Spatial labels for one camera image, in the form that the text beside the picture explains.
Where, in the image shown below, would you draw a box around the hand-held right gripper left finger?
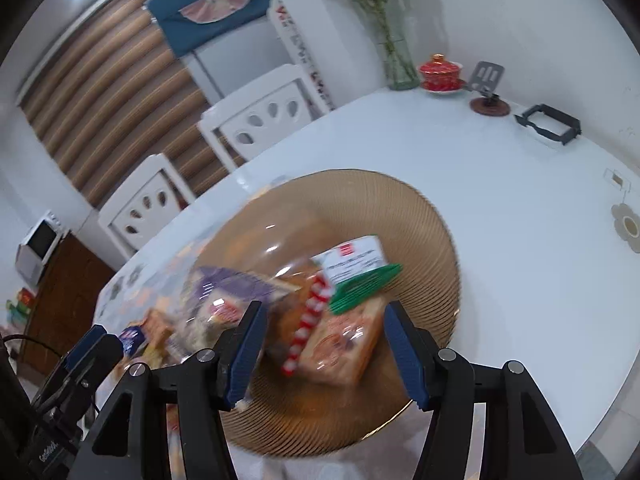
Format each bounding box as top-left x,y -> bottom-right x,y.
67,300 -> 268,480

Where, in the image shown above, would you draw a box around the black frame holder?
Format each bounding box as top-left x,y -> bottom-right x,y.
514,104 -> 582,148

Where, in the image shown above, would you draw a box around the white chair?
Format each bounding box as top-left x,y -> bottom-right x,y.
97,154 -> 196,261
197,64 -> 333,173

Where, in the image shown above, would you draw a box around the grey phone stand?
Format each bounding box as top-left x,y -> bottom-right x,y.
467,61 -> 511,117

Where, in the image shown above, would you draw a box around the orange biscuit packet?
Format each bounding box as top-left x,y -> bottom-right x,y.
300,300 -> 389,387

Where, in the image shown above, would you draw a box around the purple snack packet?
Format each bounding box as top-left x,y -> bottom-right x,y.
175,265 -> 283,361

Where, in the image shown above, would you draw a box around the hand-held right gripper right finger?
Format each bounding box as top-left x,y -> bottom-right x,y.
382,300 -> 583,480

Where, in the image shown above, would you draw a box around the brown ribbed bowl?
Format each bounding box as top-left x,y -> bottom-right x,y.
197,170 -> 461,458

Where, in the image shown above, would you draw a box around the brown wooden cabinet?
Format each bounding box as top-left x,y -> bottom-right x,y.
22,232 -> 116,376

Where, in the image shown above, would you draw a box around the white microwave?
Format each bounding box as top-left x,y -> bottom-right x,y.
15,210 -> 68,286

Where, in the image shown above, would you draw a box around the red white striped snack packet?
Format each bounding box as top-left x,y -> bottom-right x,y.
280,272 -> 334,376

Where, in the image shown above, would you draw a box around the blue snack packet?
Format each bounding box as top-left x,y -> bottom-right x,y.
119,325 -> 149,357

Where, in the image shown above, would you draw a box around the black cable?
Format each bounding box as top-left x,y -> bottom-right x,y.
0,334 -> 68,361

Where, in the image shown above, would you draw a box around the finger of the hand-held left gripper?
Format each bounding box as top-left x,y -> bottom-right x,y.
35,325 -> 125,411

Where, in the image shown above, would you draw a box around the white refrigerator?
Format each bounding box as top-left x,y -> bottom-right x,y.
180,5 -> 333,111

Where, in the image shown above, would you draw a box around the tan biscuit packet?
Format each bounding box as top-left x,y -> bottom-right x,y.
144,307 -> 177,362

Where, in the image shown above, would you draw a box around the white printed hanging cloth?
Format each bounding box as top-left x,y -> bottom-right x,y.
270,2 -> 334,111

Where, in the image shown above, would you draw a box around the green and white snack packet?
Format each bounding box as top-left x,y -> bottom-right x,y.
310,235 -> 404,316

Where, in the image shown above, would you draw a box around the colourful boxes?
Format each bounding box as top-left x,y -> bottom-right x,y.
5,287 -> 37,327

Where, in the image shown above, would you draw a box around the blue refrigerator cover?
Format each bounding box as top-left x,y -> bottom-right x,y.
146,0 -> 278,58

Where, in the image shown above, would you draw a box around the red lidded teacup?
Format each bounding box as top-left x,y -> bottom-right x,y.
417,53 -> 468,97

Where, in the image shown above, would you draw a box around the glass vase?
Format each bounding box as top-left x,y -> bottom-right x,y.
377,25 -> 421,91

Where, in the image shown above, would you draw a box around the striped window blind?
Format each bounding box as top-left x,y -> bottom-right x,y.
17,0 -> 236,208

